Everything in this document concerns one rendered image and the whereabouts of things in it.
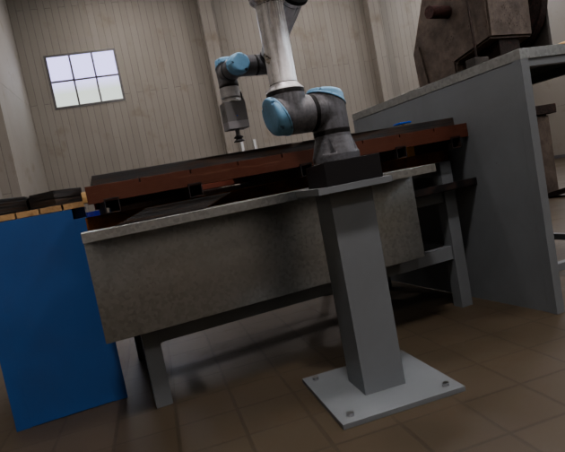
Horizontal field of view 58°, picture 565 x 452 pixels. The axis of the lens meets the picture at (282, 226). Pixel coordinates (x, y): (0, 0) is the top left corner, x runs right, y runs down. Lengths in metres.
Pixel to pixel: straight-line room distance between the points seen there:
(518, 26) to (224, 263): 5.25
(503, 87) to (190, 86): 10.42
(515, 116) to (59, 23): 11.28
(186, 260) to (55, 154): 10.42
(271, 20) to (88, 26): 11.11
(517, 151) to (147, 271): 1.51
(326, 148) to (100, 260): 0.83
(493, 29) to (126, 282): 5.16
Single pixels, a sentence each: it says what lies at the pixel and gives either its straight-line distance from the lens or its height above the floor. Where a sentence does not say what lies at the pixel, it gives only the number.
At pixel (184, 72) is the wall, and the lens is 12.33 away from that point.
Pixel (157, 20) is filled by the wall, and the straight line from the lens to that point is 12.63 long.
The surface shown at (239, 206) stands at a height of 0.67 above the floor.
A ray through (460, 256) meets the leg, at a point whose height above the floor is 0.24.
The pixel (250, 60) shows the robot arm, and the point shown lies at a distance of 1.93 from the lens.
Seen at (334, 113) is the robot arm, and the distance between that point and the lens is 1.59.
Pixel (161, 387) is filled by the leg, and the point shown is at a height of 0.07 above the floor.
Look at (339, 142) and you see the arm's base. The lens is 1.57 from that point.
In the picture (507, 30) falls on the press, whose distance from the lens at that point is 6.38.
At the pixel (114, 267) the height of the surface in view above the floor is 0.54.
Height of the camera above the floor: 0.72
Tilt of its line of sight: 5 degrees down
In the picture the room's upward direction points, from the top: 11 degrees counter-clockwise
